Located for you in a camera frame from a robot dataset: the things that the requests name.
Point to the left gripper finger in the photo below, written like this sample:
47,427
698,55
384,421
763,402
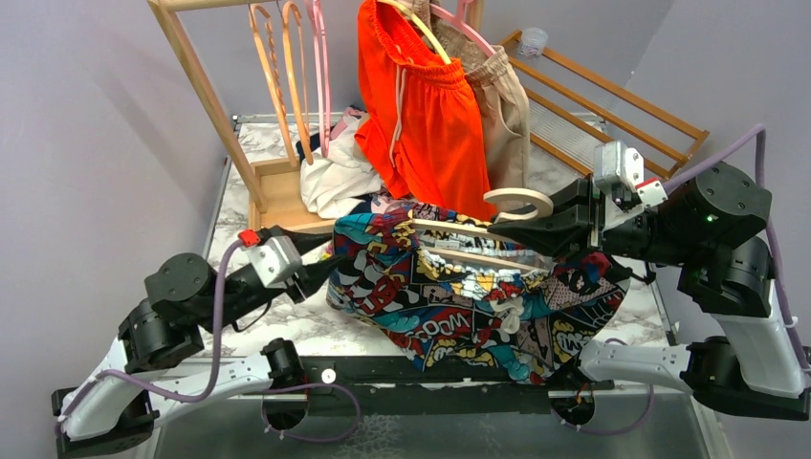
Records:
309,279
304,242

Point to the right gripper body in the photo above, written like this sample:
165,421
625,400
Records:
640,235

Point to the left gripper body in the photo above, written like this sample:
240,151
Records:
245,297

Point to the comic print shorts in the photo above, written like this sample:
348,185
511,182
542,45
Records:
392,276

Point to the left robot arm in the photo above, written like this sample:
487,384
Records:
165,360

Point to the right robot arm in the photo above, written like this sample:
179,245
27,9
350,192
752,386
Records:
709,228

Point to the beige shorts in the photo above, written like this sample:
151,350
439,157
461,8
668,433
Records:
502,101

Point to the orange shorts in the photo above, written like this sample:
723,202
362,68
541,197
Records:
424,133

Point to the yellow hanger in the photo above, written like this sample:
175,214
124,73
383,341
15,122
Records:
421,26

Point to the pink hanger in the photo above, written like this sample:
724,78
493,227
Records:
317,21
465,19

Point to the pink hanger right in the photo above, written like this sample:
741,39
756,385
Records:
465,19

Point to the orange hanger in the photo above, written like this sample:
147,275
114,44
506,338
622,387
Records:
285,76

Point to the wooden clothes rack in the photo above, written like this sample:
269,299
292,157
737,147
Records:
272,184

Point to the pink white navy garment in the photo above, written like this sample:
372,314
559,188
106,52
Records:
342,181

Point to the wooden slatted shelf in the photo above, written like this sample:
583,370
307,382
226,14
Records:
574,110

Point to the clear plastic cup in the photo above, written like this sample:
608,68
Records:
532,42

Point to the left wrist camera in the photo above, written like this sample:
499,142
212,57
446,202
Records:
272,255

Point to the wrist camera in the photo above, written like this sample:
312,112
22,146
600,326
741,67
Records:
619,175
272,255

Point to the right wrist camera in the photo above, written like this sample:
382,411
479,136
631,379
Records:
619,175

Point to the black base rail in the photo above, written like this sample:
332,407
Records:
389,385

